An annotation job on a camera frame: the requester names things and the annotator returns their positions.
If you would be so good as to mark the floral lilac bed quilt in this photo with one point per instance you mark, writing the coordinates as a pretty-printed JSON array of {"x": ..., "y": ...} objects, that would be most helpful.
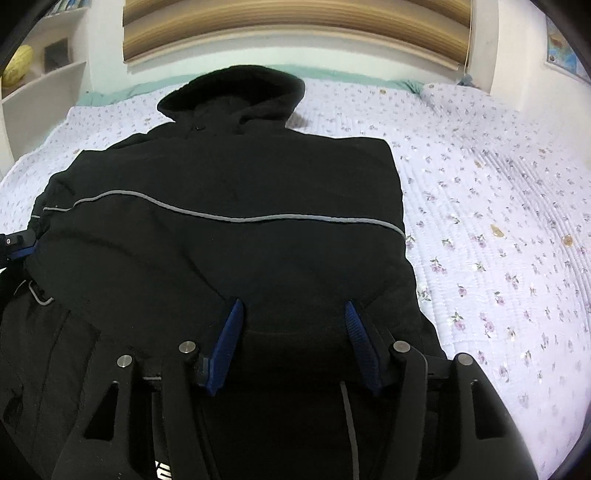
[{"x": 498, "y": 231}]

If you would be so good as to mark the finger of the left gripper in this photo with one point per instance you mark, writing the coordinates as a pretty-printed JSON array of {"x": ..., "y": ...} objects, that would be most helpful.
[{"x": 16, "y": 245}]

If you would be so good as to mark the white wall shelf unit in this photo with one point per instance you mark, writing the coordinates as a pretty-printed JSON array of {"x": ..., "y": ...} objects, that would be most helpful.
[{"x": 55, "y": 55}]

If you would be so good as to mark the mint green bed sheet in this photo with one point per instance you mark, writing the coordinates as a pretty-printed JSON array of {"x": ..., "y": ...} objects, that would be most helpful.
[{"x": 96, "y": 99}]

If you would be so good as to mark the black jacket with grey piping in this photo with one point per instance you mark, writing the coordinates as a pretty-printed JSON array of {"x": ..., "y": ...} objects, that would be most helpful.
[{"x": 143, "y": 245}]

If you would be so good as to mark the striped brown window blind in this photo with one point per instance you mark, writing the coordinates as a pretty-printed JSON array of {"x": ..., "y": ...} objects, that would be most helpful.
[{"x": 435, "y": 30}]

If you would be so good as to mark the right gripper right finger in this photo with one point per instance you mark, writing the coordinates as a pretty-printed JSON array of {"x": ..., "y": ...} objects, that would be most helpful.
[{"x": 418, "y": 416}]

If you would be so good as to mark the yellow globe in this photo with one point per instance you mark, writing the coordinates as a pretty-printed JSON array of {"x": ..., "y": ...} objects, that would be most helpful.
[{"x": 18, "y": 66}]

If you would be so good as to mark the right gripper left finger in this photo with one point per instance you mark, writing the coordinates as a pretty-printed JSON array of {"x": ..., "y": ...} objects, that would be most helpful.
[{"x": 144, "y": 418}]

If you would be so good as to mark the colourful wall map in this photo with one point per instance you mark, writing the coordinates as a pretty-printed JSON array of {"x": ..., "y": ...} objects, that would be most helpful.
[{"x": 561, "y": 54}]

